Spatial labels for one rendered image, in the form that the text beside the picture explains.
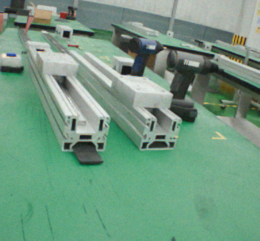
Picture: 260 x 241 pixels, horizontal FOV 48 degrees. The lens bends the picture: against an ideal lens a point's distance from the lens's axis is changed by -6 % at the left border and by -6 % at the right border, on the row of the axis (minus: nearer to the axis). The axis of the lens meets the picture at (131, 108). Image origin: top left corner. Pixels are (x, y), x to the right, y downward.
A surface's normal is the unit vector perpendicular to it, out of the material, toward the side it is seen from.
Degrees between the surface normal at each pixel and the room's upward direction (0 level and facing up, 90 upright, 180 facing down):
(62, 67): 90
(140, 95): 90
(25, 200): 0
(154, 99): 90
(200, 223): 0
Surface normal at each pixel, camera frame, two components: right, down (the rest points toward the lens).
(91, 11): 0.29, 0.36
